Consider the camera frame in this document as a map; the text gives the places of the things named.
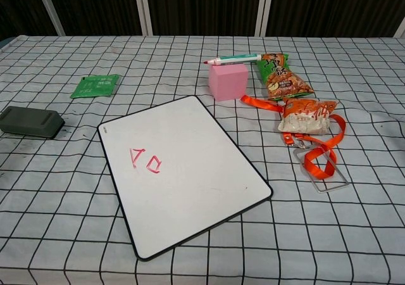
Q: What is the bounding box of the dark grey board eraser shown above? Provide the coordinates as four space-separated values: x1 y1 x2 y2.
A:
0 106 66 139

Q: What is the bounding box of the pink foam block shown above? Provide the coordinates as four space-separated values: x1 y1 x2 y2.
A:
208 63 247 102

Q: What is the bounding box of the green orange snack bag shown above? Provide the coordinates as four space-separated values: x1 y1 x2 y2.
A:
255 53 315 101

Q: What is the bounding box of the orange white snack bag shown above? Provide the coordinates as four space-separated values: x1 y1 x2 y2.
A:
278 97 340 136

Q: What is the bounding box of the green flat sachet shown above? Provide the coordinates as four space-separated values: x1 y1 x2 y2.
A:
70 73 120 99

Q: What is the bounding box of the clear badge holder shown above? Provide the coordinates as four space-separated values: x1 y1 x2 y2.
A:
293 145 351 194

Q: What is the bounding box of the checkered light blue tablecloth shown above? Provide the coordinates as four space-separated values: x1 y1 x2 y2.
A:
0 35 405 285

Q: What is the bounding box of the white board with black frame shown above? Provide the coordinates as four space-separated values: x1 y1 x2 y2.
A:
97 95 273 261

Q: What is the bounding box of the dark partition screen white frame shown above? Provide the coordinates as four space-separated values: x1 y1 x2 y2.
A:
0 0 405 39

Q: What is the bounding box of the orange lanyard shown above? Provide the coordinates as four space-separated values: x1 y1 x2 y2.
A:
240 94 347 181

